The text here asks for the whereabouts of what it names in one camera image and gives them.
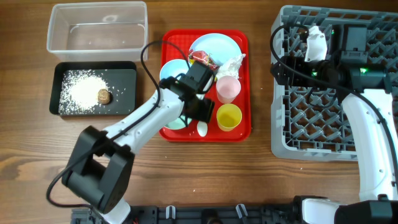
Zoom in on light blue bowl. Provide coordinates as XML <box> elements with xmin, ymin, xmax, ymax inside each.
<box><xmin>160</xmin><ymin>59</ymin><xmax>190</xmax><ymax>80</ymax></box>

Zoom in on red foil snack wrapper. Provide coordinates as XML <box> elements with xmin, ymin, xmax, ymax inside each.
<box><xmin>188</xmin><ymin>49</ymin><xmax>219</xmax><ymax>70</ymax></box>

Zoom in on mint green bowl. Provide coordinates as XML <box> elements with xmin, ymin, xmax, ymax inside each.
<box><xmin>164</xmin><ymin>116</ymin><xmax>192</xmax><ymax>130</ymax></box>

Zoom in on white tissue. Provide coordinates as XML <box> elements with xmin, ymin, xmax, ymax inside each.
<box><xmin>216</xmin><ymin>54</ymin><xmax>246</xmax><ymax>80</ymax></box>

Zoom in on brown cookie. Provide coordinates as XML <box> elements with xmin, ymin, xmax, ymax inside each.
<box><xmin>97</xmin><ymin>88</ymin><xmax>111</xmax><ymax>105</ymax></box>

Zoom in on white rice pile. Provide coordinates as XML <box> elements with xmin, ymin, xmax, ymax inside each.
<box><xmin>58</xmin><ymin>70</ymin><xmax>109</xmax><ymax>115</ymax></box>

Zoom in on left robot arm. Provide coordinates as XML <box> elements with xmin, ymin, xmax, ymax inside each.
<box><xmin>60</xmin><ymin>62</ymin><xmax>215</xmax><ymax>223</ymax></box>

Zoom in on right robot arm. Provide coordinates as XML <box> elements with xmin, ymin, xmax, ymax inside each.
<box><xmin>271</xmin><ymin>24</ymin><xmax>397</xmax><ymax>223</ymax></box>

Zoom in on grey dishwasher rack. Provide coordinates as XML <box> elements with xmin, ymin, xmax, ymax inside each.
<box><xmin>271</xmin><ymin>5</ymin><xmax>397</xmax><ymax>161</ymax></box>

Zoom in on pink plastic cup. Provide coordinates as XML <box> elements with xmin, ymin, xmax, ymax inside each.
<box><xmin>216</xmin><ymin>76</ymin><xmax>241</xmax><ymax>104</ymax></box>

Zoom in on white plastic spoon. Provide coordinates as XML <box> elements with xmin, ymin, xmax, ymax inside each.
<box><xmin>196</xmin><ymin>93</ymin><xmax>208</xmax><ymax>138</ymax></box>

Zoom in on yellow plastic cup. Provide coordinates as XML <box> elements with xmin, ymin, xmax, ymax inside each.
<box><xmin>216</xmin><ymin>104</ymin><xmax>243</xmax><ymax>132</ymax></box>

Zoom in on light blue plate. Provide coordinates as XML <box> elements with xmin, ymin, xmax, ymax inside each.
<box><xmin>189</xmin><ymin>33</ymin><xmax>242</xmax><ymax>66</ymax></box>

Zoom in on red serving tray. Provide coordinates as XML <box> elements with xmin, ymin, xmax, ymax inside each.
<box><xmin>159</xmin><ymin>29</ymin><xmax>252</xmax><ymax>142</ymax></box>

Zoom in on black plastic tray bin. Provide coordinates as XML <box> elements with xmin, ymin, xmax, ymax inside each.
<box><xmin>49</xmin><ymin>61</ymin><xmax>137</xmax><ymax>116</ymax></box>

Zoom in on clear plastic bin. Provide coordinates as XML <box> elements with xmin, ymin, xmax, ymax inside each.
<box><xmin>47</xmin><ymin>1</ymin><xmax>149</xmax><ymax>62</ymax></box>

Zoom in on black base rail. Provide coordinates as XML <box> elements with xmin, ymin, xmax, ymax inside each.
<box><xmin>70</xmin><ymin>203</ymin><xmax>299</xmax><ymax>224</ymax></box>

